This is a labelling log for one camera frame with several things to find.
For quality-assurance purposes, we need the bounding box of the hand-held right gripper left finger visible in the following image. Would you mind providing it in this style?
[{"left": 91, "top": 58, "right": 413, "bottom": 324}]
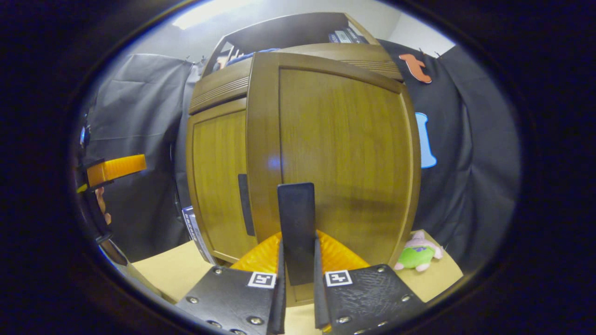
[{"left": 176, "top": 232, "right": 286, "bottom": 335}]

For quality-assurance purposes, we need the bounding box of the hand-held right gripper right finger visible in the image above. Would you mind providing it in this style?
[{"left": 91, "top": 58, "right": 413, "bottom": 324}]
[{"left": 313, "top": 230, "right": 426, "bottom": 335}]

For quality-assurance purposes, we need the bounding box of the black door handle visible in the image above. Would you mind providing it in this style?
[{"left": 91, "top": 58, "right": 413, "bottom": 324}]
[
  {"left": 238, "top": 174, "right": 256, "bottom": 236},
  {"left": 278, "top": 182, "right": 316, "bottom": 285}
]

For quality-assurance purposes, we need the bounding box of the wooden double-door shoe cabinet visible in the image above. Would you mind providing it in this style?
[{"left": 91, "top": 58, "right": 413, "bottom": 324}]
[{"left": 186, "top": 12, "right": 422, "bottom": 308}]

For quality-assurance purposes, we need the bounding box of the wooden shoe cabinet door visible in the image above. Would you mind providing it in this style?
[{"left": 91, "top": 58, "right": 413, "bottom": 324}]
[
  {"left": 186, "top": 98, "right": 257, "bottom": 263},
  {"left": 247, "top": 51, "right": 422, "bottom": 308}
]

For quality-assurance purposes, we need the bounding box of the grey printed booklet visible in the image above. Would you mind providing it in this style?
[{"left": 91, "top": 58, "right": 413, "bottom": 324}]
[{"left": 182, "top": 206, "right": 217, "bottom": 266}]

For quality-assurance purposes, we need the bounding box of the pink green plush toy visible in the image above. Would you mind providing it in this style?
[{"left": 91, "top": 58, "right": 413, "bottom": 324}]
[{"left": 395, "top": 230, "right": 444, "bottom": 272}]

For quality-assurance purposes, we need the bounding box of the blue folded towel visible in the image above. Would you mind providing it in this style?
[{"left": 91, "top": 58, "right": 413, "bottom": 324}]
[{"left": 226, "top": 48, "right": 280, "bottom": 66}]

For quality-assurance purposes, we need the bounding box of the ceiling light panel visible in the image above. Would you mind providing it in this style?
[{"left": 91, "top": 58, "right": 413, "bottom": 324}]
[{"left": 172, "top": 0, "right": 261, "bottom": 29}]

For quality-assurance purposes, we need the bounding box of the black backdrop cloth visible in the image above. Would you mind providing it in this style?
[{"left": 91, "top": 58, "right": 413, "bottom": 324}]
[{"left": 81, "top": 40, "right": 521, "bottom": 275}]

